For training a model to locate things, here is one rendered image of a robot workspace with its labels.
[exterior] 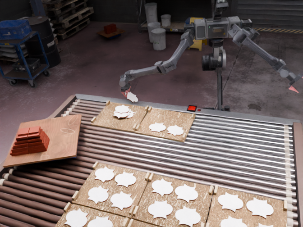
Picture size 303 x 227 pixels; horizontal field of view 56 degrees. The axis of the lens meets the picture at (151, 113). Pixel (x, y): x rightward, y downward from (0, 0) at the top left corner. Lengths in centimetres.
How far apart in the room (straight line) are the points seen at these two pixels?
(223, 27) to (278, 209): 155
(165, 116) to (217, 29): 88
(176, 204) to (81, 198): 60
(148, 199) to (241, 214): 55
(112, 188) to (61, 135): 63
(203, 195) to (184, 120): 75
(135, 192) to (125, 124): 72
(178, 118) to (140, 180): 71
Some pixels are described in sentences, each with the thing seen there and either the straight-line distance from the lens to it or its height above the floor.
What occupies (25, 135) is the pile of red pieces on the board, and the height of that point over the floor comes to 120.
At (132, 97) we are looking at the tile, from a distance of 266.
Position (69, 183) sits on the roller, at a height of 92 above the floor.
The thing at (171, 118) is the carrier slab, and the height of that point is 94.
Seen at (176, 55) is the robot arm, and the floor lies 142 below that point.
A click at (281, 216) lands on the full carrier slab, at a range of 182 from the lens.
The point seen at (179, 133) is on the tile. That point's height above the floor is 95.
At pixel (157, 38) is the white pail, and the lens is 588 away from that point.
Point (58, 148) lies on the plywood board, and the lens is 217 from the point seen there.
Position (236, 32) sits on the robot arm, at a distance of 222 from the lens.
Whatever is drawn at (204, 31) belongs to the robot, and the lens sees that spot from 267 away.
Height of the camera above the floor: 238
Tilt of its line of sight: 36 degrees down
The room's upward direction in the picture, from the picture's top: 7 degrees counter-clockwise
